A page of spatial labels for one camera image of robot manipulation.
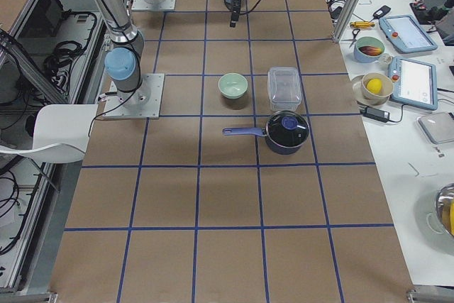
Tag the black power adapter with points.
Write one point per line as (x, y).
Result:
(375, 114)

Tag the dark blue saucepan with lid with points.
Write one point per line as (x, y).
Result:
(284, 132)

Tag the white kitchen scale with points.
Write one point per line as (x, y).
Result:
(438, 127)

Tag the green bowl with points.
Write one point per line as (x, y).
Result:
(232, 85)

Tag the blue teach pendant far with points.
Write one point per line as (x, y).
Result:
(406, 35)

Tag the blue bowl with fruit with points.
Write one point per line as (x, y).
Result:
(368, 49)

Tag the blue teach pendant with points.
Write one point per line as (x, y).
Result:
(415, 83)
(406, 35)

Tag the blue teach pendant near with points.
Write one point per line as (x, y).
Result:
(415, 83)

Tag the steel mixing bowl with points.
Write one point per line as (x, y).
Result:
(440, 218)

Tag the clear plastic food container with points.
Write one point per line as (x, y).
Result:
(284, 88)

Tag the white chair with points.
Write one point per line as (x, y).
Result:
(61, 134)

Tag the yellow handled screwdriver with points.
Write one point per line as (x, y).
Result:
(362, 24)

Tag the black car key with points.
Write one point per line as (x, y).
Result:
(381, 12)

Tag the beige bowl with lemon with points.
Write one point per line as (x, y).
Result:
(376, 86)

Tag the scissors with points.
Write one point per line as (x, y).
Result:
(355, 34)

